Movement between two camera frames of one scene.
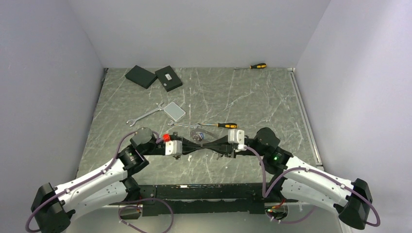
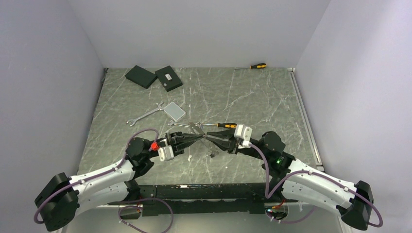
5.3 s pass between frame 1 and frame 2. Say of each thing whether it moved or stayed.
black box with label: stayed
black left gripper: moved
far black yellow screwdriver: stayed
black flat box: stayed
